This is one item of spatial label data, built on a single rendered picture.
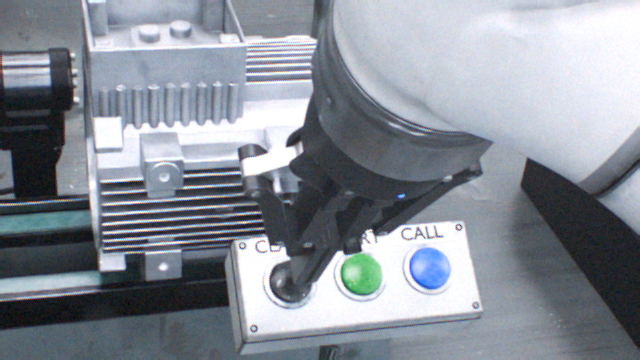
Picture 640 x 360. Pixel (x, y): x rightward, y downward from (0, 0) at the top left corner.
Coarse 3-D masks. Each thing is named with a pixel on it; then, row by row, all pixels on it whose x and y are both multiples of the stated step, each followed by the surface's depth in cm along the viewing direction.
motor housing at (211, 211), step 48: (288, 48) 93; (288, 96) 91; (192, 144) 88; (240, 144) 89; (96, 192) 101; (144, 192) 87; (192, 192) 88; (240, 192) 89; (288, 192) 90; (96, 240) 96; (144, 240) 90; (192, 240) 90
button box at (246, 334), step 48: (240, 240) 76; (384, 240) 78; (432, 240) 78; (240, 288) 74; (336, 288) 76; (384, 288) 76; (240, 336) 75; (288, 336) 74; (336, 336) 77; (384, 336) 79
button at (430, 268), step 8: (424, 248) 77; (432, 248) 77; (416, 256) 77; (424, 256) 77; (432, 256) 77; (440, 256) 77; (416, 264) 77; (424, 264) 77; (432, 264) 77; (440, 264) 77; (448, 264) 77; (416, 272) 77; (424, 272) 77; (432, 272) 77; (440, 272) 77; (448, 272) 77; (416, 280) 76; (424, 280) 76; (432, 280) 76; (440, 280) 77; (432, 288) 77
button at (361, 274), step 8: (352, 256) 76; (360, 256) 76; (368, 256) 76; (344, 264) 76; (352, 264) 76; (360, 264) 76; (368, 264) 76; (376, 264) 76; (344, 272) 75; (352, 272) 75; (360, 272) 76; (368, 272) 76; (376, 272) 76; (344, 280) 75; (352, 280) 75; (360, 280) 75; (368, 280) 75; (376, 280) 76; (352, 288) 75; (360, 288) 75; (368, 288) 75; (376, 288) 76
